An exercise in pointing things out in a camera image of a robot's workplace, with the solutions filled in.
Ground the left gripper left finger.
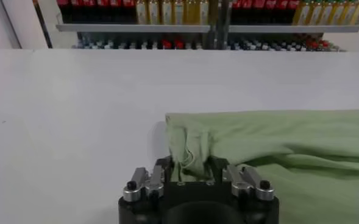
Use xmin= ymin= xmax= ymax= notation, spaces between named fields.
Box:
xmin=123 ymin=156 xmax=174 ymax=202

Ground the light green t-shirt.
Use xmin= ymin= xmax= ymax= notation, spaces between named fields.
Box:
xmin=165 ymin=109 xmax=359 ymax=224

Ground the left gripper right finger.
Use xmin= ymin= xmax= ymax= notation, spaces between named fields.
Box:
xmin=209 ymin=156 xmax=274 ymax=201

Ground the cola bottle red cap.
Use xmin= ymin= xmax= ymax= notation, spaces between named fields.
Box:
xmin=110 ymin=0 xmax=123 ymax=24
xmin=242 ymin=0 xmax=255 ymax=24
xmin=288 ymin=0 xmax=299 ymax=24
xmin=57 ymin=0 xmax=69 ymax=24
xmin=265 ymin=0 xmax=277 ymax=24
xmin=231 ymin=0 xmax=243 ymax=24
xmin=276 ymin=0 xmax=289 ymax=24
xmin=84 ymin=0 xmax=97 ymax=24
xmin=122 ymin=0 xmax=137 ymax=24
xmin=254 ymin=0 xmax=266 ymax=24
xmin=96 ymin=0 xmax=110 ymax=24
xmin=70 ymin=0 xmax=84 ymax=24

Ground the glass cabinet door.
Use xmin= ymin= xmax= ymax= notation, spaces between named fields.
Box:
xmin=0 ymin=0 xmax=54 ymax=49

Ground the beverage display cabinet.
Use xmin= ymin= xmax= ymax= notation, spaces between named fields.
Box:
xmin=218 ymin=0 xmax=359 ymax=52
xmin=55 ymin=0 xmax=219 ymax=50

